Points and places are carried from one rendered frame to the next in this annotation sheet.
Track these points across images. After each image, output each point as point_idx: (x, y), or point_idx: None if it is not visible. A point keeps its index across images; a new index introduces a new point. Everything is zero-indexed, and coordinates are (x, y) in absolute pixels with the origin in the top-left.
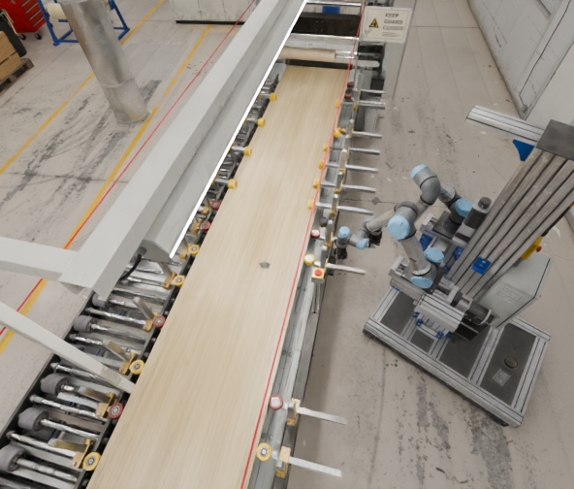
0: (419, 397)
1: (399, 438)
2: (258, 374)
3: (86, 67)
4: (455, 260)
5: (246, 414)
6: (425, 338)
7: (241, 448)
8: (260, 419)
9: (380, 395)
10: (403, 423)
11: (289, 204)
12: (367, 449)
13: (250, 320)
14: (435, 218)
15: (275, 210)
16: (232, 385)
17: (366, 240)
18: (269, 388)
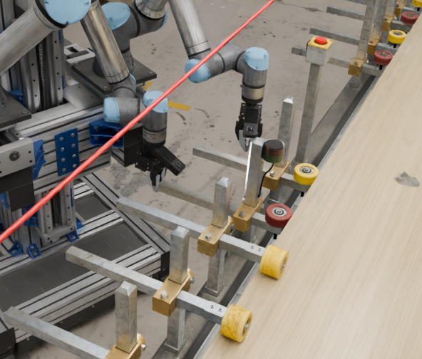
0: (127, 196)
1: (182, 172)
2: (408, 74)
3: None
4: (61, 40)
5: (420, 54)
6: (80, 211)
7: None
8: (403, 49)
9: (185, 209)
10: (168, 181)
11: (338, 298)
12: (230, 172)
13: None
14: None
15: (381, 290)
16: None
17: (219, 43)
18: (393, 63)
